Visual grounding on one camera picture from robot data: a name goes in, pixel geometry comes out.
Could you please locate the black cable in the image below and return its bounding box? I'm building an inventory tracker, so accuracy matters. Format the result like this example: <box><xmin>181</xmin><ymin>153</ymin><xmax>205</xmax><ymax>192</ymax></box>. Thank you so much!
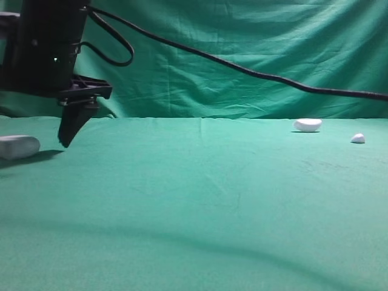
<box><xmin>79</xmin><ymin>5</ymin><xmax>388</xmax><ymax>102</ymax></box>

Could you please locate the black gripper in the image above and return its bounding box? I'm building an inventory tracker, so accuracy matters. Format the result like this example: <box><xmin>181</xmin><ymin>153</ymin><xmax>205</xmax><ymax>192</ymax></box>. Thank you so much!
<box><xmin>1</xmin><ymin>1</ymin><xmax>112</xmax><ymax>148</ymax></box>

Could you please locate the small white earbud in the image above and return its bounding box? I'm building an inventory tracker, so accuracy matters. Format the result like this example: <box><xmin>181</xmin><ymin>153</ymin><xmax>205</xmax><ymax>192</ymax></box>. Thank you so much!
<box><xmin>351</xmin><ymin>133</ymin><xmax>366</xmax><ymax>144</ymax></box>

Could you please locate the green table cloth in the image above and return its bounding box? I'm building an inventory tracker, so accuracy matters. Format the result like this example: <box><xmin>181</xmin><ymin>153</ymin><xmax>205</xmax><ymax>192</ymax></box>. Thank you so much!
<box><xmin>1</xmin><ymin>117</ymin><xmax>387</xmax><ymax>290</ymax></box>

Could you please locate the white oval earphone case lid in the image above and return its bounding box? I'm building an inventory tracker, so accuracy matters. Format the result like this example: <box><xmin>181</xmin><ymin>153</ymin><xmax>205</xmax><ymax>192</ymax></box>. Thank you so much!
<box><xmin>293</xmin><ymin>118</ymin><xmax>323</xmax><ymax>132</ymax></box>

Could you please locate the green backdrop curtain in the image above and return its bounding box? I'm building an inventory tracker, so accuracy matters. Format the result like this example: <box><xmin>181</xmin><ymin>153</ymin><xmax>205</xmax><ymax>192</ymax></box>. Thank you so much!
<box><xmin>0</xmin><ymin>0</ymin><xmax>388</xmax><ymax>121</ymax></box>

